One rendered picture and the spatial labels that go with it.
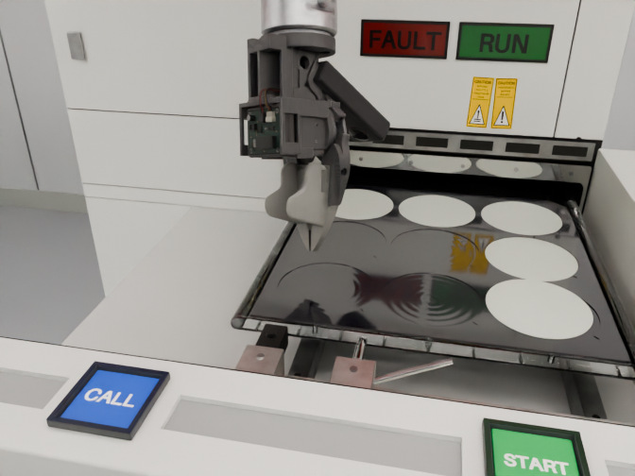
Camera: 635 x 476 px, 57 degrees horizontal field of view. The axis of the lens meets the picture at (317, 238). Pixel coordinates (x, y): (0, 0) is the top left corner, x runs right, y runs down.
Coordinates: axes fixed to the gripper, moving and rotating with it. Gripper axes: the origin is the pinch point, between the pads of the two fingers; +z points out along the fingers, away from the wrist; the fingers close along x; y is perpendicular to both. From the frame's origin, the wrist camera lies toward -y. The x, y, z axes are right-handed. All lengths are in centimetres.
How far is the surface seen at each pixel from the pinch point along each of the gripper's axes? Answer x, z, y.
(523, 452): 30.0, 9.0, 10.2
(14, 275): -209, 35, -17
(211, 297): -17.1, 8.7, 3.2
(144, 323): -17.7, 10.7, 11.9
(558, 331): 21.0, 7.9, -11.4
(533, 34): 5.8, -24.2, -31.9
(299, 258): -4.6, 2.8, -1.1
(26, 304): -185, 42, -15
